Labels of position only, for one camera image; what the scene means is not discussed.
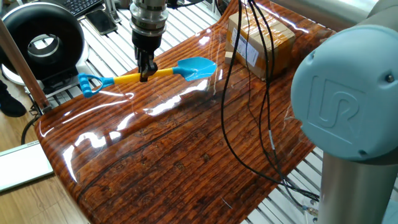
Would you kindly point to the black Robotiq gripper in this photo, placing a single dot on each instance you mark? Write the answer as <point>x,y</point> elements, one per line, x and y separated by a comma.
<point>146,42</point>

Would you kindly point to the blue yellow toy shovel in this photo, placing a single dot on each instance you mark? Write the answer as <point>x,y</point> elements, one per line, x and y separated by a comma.
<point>196,67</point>

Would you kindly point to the small wooden cube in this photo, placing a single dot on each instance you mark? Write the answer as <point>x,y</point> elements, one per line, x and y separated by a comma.
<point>228,57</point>

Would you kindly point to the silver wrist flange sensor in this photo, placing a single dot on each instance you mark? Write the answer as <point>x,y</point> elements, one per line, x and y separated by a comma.
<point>148,15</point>

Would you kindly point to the white device base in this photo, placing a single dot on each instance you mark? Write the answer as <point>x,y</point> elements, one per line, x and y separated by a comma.
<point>84,70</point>

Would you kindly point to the black smartphone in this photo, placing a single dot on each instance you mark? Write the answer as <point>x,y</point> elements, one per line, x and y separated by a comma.
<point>101,21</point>

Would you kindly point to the metal stand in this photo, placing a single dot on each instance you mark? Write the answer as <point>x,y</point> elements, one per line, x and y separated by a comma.
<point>110,12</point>

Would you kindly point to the black computer mouse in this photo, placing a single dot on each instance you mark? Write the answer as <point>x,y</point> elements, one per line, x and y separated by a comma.
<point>124,3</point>

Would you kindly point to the black keyboard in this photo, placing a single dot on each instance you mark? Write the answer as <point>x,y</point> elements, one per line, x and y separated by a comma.
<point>77,6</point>

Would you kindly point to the cardboard box with yellow tape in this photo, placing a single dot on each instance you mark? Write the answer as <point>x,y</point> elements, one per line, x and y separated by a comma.
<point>280,40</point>

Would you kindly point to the black shoe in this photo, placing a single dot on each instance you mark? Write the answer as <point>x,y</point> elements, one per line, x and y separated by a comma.
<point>11,105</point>

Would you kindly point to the white flat panel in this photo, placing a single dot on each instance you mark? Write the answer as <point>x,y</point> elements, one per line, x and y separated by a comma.
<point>21,165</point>

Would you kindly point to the grey ribbed aluminium table base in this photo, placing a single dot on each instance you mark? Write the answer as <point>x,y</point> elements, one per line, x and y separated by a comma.
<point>308,168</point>

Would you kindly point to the slanted brown frame post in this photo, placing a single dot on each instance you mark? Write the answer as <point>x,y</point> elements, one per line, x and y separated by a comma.
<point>21,65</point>

